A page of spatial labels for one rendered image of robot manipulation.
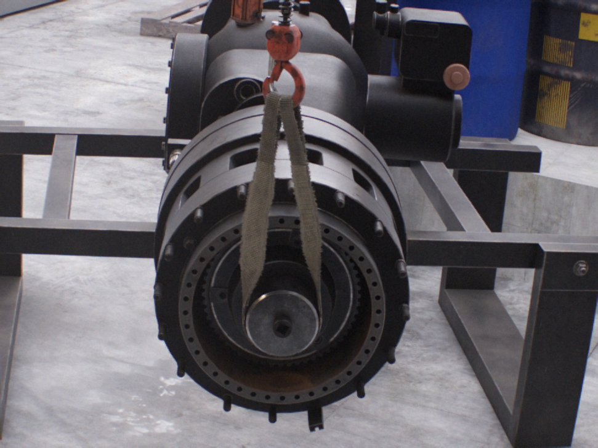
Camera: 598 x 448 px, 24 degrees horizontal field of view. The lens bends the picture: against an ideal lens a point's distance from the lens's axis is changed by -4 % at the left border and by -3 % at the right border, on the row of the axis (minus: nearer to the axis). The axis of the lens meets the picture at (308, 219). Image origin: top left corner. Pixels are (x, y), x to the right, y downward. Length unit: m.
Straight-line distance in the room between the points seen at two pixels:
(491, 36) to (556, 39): 0.39
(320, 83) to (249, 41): 0.39
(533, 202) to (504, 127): 0.41
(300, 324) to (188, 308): 0.23
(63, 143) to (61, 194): 0.52
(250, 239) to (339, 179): 0.25
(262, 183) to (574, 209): 2.81
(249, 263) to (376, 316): 0.28
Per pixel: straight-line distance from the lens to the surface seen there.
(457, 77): 4.19
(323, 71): 3.91
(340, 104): 3.71
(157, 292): 2.83
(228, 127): 3.16
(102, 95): 7.73
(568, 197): 5.37
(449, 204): 4.29
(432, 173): 4.57
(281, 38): 2.58
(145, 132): 4.76
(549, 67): 5.83
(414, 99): 4.21
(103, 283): 5.17
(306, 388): 2.90
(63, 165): 4.41
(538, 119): 5.91
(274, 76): 2.61
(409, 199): 5.57
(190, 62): 4.12
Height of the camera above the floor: 1.95
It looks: 19 degrees down
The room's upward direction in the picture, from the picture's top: 5 degrees clockwise
